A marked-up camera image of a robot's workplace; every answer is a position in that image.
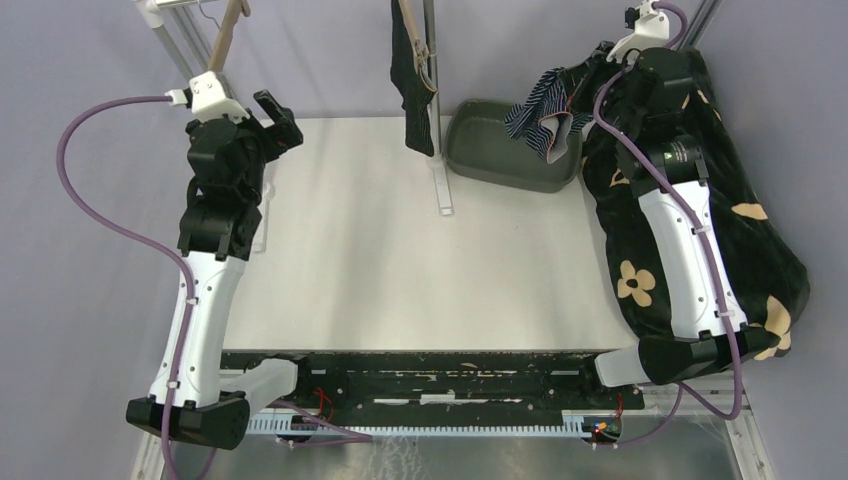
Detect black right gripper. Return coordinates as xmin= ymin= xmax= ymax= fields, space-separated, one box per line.
xmin=560 ymin=40 xmax=641 ymax=140

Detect blue striped underwear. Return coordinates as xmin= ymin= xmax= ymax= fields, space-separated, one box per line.
xmin=504 ymin=67 xmax=593 ymax=164

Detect black striped underwear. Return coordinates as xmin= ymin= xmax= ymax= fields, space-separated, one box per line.
xmin=390 ymin=0 xmax=435 ymax=157

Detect wooden clip hanger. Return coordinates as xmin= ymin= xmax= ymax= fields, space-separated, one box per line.
xmin=397 ymin=0 xmax=438 ymax=93

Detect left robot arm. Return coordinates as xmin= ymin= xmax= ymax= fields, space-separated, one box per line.
xmin=125 ymin=90 xmax=303 ymax=450

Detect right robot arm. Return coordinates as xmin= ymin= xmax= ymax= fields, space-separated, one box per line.
xmin=577 ymin=47 xmax=779 ymax=408

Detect left rack pole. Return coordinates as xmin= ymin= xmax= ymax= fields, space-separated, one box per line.
xmin=131 ymin=0 xmax=211 ymax=81

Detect rack pole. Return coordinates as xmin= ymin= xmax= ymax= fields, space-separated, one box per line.
xmin=422 ymin=0 xmax=444 ymax=171
xmin=131 ymin=0 xmax=211 ymax=81

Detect green plastic tray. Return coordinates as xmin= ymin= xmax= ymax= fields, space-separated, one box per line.
xmin=443 ymin=99 xmax=582 ymax=193

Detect centre rack pole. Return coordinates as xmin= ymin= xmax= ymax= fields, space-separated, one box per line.
xmin=422 ymin=0 xmax=444 ymax=171

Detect black floral blanket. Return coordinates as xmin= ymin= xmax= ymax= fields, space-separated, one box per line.
xmin=582 ymin=47 xmax=810 ymax=361

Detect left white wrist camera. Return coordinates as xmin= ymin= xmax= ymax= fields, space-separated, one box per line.
xmin=165 ymin=71 xmax=251 ymax=124

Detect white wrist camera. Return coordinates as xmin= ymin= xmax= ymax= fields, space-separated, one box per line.
xmin=606 ymin=1 xmax=670 ymax=63
xmin=165 ymin=71 xmax=251 ymax=124

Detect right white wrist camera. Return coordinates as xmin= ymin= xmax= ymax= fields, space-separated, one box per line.
xmin=606 ymin=1 xmax=670 ymax=63

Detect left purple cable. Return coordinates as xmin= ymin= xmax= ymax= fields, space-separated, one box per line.
xmin=56 ymin=95 xmax=374 ymax=480

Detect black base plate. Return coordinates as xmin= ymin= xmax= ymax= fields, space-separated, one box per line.
xmin=220 ymin=350 xmax=645 ymax=427

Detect white cable duct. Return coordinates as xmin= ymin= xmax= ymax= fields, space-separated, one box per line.
xmin=246 ymin=409 xmax=592 ymax=440

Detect aluminium frame rails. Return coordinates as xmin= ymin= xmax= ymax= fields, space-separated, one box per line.
xmin=132 ymin=370 xmax=776 ymax=480

